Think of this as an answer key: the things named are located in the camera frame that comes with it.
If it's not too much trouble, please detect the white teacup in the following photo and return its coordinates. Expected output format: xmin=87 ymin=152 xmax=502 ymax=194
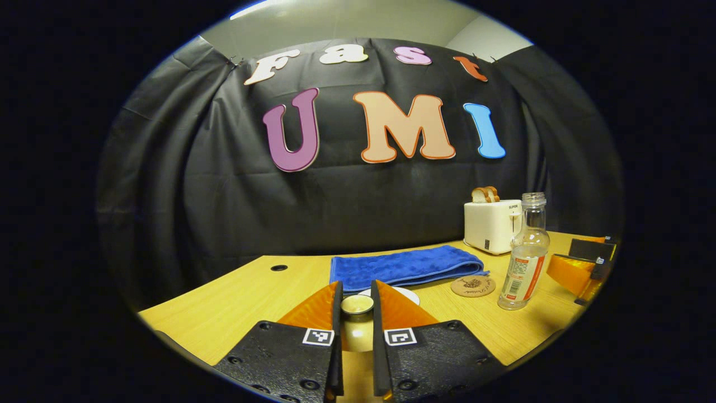
xmin=358 ymin=287 xmax=421 ymax=306

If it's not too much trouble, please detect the white teacup lid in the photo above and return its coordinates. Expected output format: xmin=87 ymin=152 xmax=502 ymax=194
xmin=340 ymin=294 xmax=375 ymax=353

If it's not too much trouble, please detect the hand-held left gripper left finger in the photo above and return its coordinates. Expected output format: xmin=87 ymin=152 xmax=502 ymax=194
xmin=213 ymin=281 xmax=345 ymax=403

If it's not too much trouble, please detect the clear water bottle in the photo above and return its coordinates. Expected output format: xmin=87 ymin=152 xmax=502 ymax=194
xmin=497 ymin=192 xmax=551 ymax=311

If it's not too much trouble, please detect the blue towel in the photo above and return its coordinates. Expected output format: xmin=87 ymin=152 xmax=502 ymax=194
xmin=329 ymin=245 xmax=486 ymax=294

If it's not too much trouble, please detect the black backdrop cloth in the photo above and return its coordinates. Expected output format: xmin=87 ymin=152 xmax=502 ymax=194
xmin=95 ymin=35 xmax=624 ymax=311

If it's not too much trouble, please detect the white toaster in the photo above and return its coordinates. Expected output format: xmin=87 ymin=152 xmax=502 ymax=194
xmin=464 ymin=200 xmax=524 ymax=256

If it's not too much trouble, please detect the round wooden coaster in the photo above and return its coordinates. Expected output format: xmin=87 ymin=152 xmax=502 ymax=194
xmin=450 ymin=274 xmax=497 ymax=298

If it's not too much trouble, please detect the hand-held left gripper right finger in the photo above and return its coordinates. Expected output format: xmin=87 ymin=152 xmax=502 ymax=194
xmin=370 ymin=280 xmax=507 ymax=403

